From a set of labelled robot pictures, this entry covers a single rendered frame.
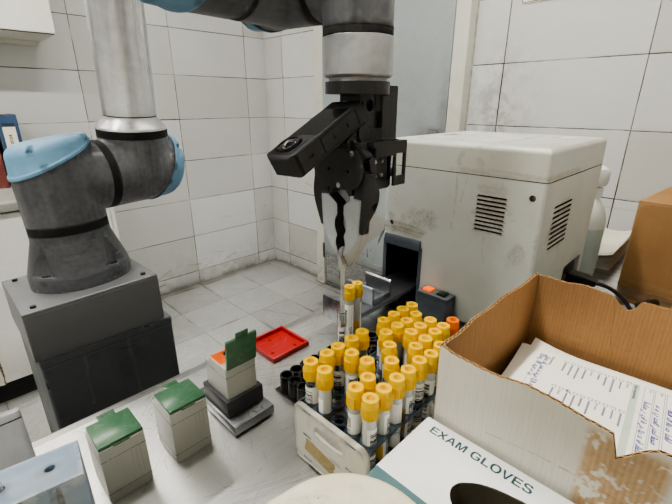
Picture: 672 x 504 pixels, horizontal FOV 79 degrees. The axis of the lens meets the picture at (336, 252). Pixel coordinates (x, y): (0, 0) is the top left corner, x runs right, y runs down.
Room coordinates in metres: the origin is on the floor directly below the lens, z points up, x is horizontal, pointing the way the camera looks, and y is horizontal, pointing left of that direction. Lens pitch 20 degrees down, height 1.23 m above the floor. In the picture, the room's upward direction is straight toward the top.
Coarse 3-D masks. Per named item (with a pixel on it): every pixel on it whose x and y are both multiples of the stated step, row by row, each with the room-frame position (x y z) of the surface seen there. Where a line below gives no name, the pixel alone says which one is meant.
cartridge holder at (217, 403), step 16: (208, 384) 0.41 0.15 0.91; (256, 384) 0.41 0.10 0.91; (208, 400) 0.40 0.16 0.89; (224, 400) 0.38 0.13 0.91; (240, 400) 0.38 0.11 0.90; (256, 400) 0.40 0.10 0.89; (224, 416) 0.38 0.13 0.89; (240, 416) 0.38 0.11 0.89; (256, 416) 0.38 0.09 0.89; (240, 432) 0.36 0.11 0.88
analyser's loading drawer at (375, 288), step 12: (372, 276) 0.66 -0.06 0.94; (396, 276) 0.72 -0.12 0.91; (408, 276) 0.72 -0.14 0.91; (372, 288) 0.60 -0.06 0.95; (384, 288) 0.64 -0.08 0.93; (396, 288) 0.67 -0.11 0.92; (408, 288) 0.67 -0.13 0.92; (324, 300) 0.60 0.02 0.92; (336, 300) 0.58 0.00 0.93; (372, 300) 0.60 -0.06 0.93; (384, 300) 0.62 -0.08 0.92; (324, 312) 0.60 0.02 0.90; (336, 312) 0.58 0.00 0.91; (372, 312) 0.60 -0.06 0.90
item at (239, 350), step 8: (240, 336) 0.38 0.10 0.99; (248, 336) 0.39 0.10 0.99; (232, 344) 0.38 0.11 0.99; (240, 344) 0.39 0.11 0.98; (248, 344) 0.39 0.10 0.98; (232, 352) 0.38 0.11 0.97; (240, 352) 0.39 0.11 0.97; (248, 352) 0.39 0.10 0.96; (232, 360) 0.38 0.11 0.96; (240, 360) 0.39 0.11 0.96; (248, 360) 0.40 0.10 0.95; (232, 368) 0.38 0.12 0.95
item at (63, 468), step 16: (64, 448) 0.25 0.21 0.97; (16, 464) 0.23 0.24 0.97; (32, 464) 0.23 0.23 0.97; (48, 464) 0.23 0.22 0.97; (64, 464) 0.23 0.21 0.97; (80, 464) 0.23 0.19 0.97; (0, 480) 0.22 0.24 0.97; (16, 480) 0.22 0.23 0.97; (32, 480) 0.22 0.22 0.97; (48, 480) 0.22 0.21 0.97; (64, 480) 0.22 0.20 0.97; (80, 480) 0.22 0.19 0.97; (0, 496) 0.21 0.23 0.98; (16, 496) 0.21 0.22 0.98; (32, 496) 0.21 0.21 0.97; (48, 496) 0.21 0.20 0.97; (64, 496) 0.22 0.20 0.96; (80, 496) 0.22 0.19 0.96
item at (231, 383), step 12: (216, 360) 0.40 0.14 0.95; (252, 360) 0.40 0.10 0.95; (216, 372) 0.39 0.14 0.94; (228, 372) 0.38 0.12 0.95; (240, 372) 0.39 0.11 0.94; (252, 372) 0.40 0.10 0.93; (216, 384) 0.40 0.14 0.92; (228, 384) 0.38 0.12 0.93; (240, 384) 0.39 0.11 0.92; (252, 384) 0.40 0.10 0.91; (228, 396) 0.38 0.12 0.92
